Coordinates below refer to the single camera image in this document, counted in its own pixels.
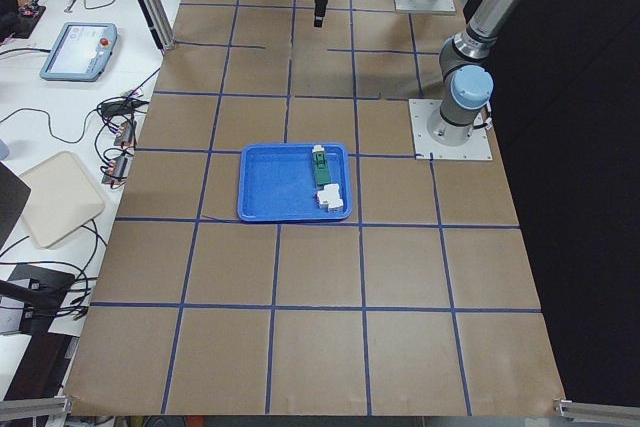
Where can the green terminal block module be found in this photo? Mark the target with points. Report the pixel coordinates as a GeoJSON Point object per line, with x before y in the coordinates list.
{"type": "Point", "coordinates": [320, 166]}

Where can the blue plastic tray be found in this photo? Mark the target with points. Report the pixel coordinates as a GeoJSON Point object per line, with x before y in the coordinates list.
{"type": "Point", "coordinates": [276, 183]}

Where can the white relay module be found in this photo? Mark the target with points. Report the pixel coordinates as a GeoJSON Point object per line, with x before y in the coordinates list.
{"type": "Point", "coordinates": [329, 198]}

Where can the near teach pendant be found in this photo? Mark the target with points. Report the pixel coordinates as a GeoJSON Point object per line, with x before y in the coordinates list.
{"type": "Point", "coordinates": [80, 53]}

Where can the beige plastic tray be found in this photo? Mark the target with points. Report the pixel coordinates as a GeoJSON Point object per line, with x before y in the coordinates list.
{"type": "Point", "coordinates": [62, 198]}

